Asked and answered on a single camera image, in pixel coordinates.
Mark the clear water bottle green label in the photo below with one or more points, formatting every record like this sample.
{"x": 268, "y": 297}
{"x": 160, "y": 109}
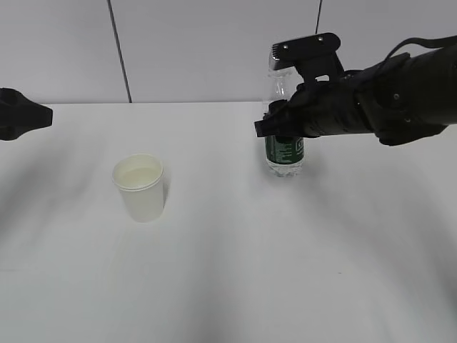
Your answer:
{"x": 284, "y": 155}

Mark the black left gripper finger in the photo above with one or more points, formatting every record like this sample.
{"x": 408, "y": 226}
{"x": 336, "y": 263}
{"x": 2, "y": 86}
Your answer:
{"x": 20, "y": 115}

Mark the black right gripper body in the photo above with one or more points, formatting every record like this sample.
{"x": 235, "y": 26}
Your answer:
{"x": 329, "y": 108}

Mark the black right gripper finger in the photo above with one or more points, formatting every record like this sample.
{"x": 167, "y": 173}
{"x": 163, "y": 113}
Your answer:
{"x": 280, "y": 120}

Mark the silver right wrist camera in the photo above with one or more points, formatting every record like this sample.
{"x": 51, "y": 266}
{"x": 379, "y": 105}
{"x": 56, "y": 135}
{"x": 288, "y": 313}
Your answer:
{"x": 310, "y": 56}

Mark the white paper cup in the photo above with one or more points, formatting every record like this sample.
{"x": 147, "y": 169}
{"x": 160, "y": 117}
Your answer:
{"x": 139, "y": 179}

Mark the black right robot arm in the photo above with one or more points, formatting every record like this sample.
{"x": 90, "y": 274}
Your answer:
{"x": 409, "y": 99}

